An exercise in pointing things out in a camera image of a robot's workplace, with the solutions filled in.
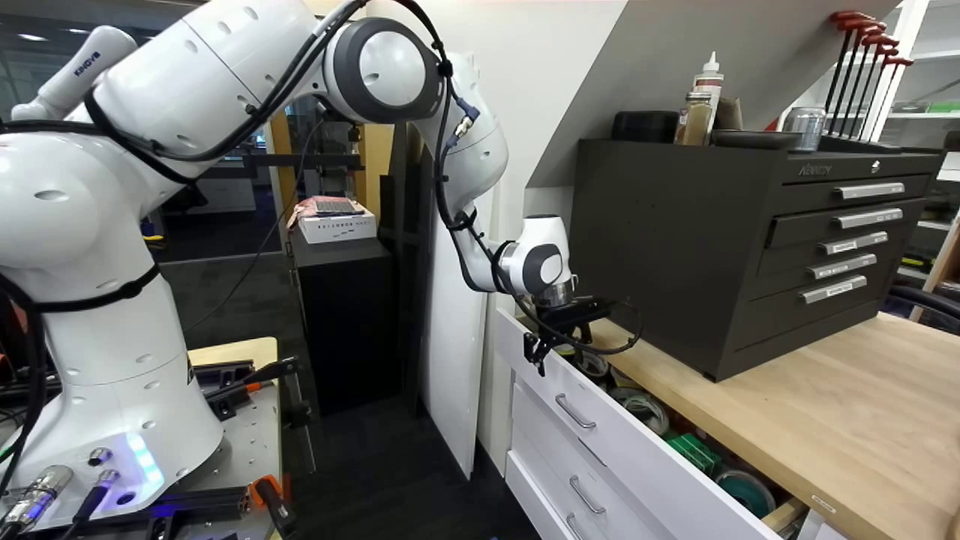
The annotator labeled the black metal tool chest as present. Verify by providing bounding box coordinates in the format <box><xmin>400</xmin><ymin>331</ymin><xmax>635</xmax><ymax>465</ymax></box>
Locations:
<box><xmin>563</xmin><ymin>136</ymin><xmax>947</xmax><ymax>384</ymax></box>

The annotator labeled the leaning wooden plank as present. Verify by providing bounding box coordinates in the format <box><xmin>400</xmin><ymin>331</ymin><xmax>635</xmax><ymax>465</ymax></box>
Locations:
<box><xmin>913</xmin><ymin>212</ymin><xmax>960</xmax><ymax>323</ymax></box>

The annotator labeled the white shelving unit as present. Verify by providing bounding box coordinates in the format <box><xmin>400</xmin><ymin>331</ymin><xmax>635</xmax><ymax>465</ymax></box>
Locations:
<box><xmin>880</xmin><ymin>0</ymin><xmax>960</xmax><ymax>146</ymax></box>

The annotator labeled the silver tool chest handle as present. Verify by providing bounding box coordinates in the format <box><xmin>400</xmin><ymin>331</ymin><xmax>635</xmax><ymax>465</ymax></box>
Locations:
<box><xmin>806</xmin><ymin>253</ymin><xmax>880</xmax><ymax>282</ymax></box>
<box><xmin>797</xmin><ymin>273</ymin><xmax>869</xmax><ymax>307</ymax></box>
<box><xmin>819</xmin><ymin>228</ymin><xmax>892</xmax><ymax>257</ymax></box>
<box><xmin>835</xmin><ymin>180</ymin><xmax>908</xmax><ymax>205</ymax></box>
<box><xmin>836</xmin><ymin>205</ymin><xmax>905</xmax><ymax>232</ymax></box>

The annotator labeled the orange handled tool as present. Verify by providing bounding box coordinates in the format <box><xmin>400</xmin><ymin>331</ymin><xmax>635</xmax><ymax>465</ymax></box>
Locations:
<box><xmin>246</xmin><ymin>474</ymin><xmax>296</xmax><ymax>534</ymax></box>

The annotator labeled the black flat tray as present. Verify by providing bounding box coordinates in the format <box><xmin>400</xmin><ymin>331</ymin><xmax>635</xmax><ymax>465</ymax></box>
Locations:
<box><xmin>708</xmin><ymin>127</ymin><xmax>804</xmax><ymax>153</ymax></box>

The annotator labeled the silver metal can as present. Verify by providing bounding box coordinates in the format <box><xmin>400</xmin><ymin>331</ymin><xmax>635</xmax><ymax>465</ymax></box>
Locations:
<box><xmin>780</xmin><ymin>101</ymin><xmax>825</xmax><ymax>153</ymax></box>

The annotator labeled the tan plastic bottle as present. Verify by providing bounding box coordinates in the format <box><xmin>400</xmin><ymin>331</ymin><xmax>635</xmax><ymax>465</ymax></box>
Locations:
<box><xmin>673</xmin><ymin>87</ymin><xmax>716</xmax><ymax>146</ymax></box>

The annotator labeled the light wooden board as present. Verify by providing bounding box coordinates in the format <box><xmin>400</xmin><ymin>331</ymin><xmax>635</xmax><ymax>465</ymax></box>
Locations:
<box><xmin>185</xmin><ymin>337</ymin><xmax>282</xmax><ymax>371</ymax></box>

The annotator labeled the robot mounting table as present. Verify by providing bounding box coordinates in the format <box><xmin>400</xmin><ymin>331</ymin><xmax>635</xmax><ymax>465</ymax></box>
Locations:
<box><xmin>0</xmin><ymin>333</ymin><xmax>290</xmax><ymax>540</ymax></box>

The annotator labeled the red handled bar clamp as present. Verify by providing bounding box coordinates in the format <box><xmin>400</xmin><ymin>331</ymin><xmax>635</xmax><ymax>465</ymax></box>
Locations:
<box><xmin>868</xmin><ymin>54</ymin><xmax>915</xmax><ymax>143</ymax></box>
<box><xmin>853</xmin><ymin>36</ymin><xmax>903</xmax><ymax>142</ymax></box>
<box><xmin>819</xmin><ymin>8</ymin><xmax>880</xmax><ymax>124</ymax></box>
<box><xmin>836</xmin><ymin>22</ymin><xmax>892</xmax><ymax>131</ymax></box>

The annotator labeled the black pedestal cabinet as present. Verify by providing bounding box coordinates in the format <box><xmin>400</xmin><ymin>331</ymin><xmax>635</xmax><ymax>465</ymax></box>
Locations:
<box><xmin>288</xmin><ymin>234</ymin><xmax>400</xmax><ymax>415</ymax></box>

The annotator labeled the white leaning board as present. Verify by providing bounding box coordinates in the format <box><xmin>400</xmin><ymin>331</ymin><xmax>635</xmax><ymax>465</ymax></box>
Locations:
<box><xmin>419</xmin><ymin>199</ymin><xmax>500</xmax><ymax>479</ymax></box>

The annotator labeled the white green tape roll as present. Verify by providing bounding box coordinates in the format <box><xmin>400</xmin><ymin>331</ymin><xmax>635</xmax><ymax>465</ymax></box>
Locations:
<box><xmin>622</xmin><ymin>386</ymin><xmax>673</xmax><ymax>437</ymax></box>

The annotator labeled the black cable connector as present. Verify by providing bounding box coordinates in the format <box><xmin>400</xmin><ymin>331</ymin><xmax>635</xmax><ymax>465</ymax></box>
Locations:
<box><xmin>56</xmin><ymin>469</ymin><xmax>122</xmax><ymax>540</ymax></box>

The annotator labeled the white glue bottle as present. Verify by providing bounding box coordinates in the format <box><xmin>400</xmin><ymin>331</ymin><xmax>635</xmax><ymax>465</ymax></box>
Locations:
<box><xmin>697</xmin><ymin>51</ymin><xmax>727</xmax><ymax>101</ymax></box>

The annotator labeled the black table clamp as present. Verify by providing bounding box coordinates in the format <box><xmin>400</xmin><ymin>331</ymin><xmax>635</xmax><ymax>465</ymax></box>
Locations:
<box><xmin>193</xmin><ymin>354</ymin><xmax>302</xmax><ymax>419</ymax></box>

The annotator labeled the black curved tube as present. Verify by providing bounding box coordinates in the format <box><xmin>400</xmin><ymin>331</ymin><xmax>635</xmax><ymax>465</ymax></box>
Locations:
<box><xmin>889</xmin><ymin>253</ymin><xmax>960</xmax><ymax>328</ymax></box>

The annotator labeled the green patterned tape box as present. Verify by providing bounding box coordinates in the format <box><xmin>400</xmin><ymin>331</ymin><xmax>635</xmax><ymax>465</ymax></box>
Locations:
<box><xmin>666</xmin><ymin>430</ymin><xmax>727</xmax><ymax>478</ymax></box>

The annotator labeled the black round container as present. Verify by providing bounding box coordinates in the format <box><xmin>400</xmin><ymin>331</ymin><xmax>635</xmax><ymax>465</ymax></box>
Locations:
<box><xmin>609</xmin><ymin>107</ymin><xmax>681</xmax><ymax>143</ymax></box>

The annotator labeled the silver cable connector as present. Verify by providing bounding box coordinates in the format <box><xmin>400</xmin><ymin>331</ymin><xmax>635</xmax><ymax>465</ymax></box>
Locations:
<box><xmin>0</xmin><ymin>463</ymin><xmax>79</xmax><ymax>534</ymax></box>

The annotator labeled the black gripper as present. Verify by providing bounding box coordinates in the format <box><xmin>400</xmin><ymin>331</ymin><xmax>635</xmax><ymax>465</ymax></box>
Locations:
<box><xmin>518</xmin><ymin>282</ymin><xmax>616</xmax><ymax>376</ymax></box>

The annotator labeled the white panelled drawer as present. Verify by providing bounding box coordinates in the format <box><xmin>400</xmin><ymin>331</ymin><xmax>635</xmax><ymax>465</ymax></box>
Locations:
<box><xmin>505</xmin><ymin>446</ymin><xmax>582</xmax><ymax>540</ymax></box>
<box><xmin>505</xmin><ymin>376</ymin><xmax>653</xmax><ymax>540</ymax></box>

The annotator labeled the black leaning panel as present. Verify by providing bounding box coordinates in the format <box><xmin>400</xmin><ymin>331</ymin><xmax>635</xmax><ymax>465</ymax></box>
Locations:
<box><xmin>384</xmin><ymin>124</ymin><xmax>444</xmax><ymax>401</ymax></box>

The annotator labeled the wooden block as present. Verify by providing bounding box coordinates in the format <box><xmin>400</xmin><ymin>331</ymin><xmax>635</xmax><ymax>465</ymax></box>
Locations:
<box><xmin>762</xmin><ymin>498</ymin><xmax>810</xmax><ymax>540</ymax></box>

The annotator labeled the white and pink box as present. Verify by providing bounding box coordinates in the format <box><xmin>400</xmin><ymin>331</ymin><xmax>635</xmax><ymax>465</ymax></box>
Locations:
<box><xmin>285</xmin><ymin>193</ymin><xmax>382</xmax><ymax>249</ymax></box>

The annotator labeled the small grey tape roll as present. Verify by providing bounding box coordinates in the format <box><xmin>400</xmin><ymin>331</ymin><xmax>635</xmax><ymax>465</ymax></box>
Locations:
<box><xmin>580</xmin><ymin>354</ymin><xmax>616</xmax><ymax>386</ymax></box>

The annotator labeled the dark green tape roll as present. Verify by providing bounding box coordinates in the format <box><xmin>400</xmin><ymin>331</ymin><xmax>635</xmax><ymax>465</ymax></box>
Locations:
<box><xmin>715</xmin><ymin>465</ymin><xmax>780</xmax><ymax>523</ymax></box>

